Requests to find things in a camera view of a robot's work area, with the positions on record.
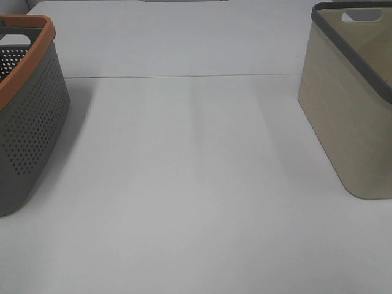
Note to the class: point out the beige basket grey rim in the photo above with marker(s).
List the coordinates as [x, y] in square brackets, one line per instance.
[345, 92]

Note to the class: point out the grey perforated basket orange rim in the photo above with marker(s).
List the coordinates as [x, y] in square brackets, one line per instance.
[34, 106]

